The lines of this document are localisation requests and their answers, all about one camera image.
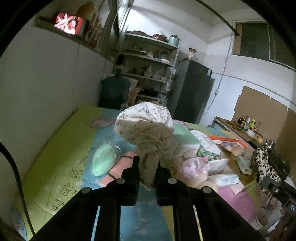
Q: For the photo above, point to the floral cloth bundle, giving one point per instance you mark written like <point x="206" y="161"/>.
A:
<point x="149" y="127"/>

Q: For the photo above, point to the glass jar on refrigerator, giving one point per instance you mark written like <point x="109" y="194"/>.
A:
<point x="191" y="53"/>

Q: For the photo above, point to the metal kitchen shelf rack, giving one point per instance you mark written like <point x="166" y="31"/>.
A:
<point x="151" y="61"/>

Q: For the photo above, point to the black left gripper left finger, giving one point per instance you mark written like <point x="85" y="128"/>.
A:
<point x="123" y="191"/>

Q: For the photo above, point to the kitchen counter with bottles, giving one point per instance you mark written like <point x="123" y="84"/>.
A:
<point x="236" y="130"/>

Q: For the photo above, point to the dark grey refrigerator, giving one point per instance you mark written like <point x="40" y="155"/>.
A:
<point x="190" y="91"/>

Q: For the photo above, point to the leopard print soft item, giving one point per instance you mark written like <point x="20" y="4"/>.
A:
<point x="260" y="166"/>

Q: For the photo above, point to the blue water jug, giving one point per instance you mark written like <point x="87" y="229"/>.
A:
<point x="114" y="91"/>

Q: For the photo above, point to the green white tissue pack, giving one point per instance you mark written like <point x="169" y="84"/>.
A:
<point x="215" y="159"/>

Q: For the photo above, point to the brown cardboard wall panel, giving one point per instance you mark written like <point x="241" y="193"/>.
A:
<point x="277" y="120"/>

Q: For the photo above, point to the pink plush toy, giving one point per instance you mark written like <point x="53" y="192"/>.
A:
<point x="192" y="170"/>

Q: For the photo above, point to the dark window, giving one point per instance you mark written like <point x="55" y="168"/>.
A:
<point x="261" y="41"/>

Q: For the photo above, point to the colourful foam play mat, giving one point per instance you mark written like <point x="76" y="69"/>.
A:
<point x="63" y="196"/>

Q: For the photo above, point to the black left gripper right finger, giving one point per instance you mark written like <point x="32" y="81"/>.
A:
<point x="168" y="190"/>

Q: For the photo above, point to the green white cardboard box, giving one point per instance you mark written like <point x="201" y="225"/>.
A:
<point x="183" y="140"/>

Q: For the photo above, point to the green item in clear bag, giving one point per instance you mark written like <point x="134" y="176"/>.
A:
<point x="105" y="156"/>

